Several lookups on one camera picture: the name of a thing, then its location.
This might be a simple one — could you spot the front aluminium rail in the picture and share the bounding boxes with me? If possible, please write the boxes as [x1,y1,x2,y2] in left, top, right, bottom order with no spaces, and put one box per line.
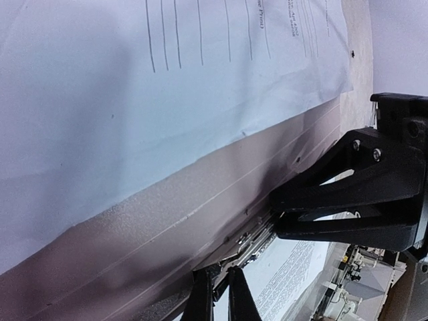
[282,243,407,320]

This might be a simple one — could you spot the remaining white paper stack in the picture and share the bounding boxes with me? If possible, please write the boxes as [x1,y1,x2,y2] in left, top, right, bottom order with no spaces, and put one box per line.
[213,239,332,321]

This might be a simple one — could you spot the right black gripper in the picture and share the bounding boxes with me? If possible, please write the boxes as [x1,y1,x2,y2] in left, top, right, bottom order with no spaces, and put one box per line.
[269,93,427,247]

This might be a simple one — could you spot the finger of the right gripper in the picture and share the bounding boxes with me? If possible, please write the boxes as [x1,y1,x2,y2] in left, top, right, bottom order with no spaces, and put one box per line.
[273,205,427,251]

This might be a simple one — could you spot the translucent grey plastic sheet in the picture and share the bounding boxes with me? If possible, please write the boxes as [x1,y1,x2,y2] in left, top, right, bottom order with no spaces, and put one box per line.
[1,99,340,320]

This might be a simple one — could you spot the metal clip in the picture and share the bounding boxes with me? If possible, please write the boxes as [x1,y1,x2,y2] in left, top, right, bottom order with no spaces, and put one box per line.
[193,213,285,298]

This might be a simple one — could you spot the white printed paper sheets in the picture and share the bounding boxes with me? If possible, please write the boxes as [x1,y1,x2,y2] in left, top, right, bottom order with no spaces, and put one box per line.
[1,1,352,272]

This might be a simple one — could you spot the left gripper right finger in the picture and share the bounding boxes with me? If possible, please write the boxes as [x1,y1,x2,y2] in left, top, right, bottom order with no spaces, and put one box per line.
[228,266,261,321]

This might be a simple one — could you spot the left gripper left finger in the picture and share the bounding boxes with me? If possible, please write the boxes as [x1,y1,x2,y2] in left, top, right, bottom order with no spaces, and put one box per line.
[180,269,213,321]

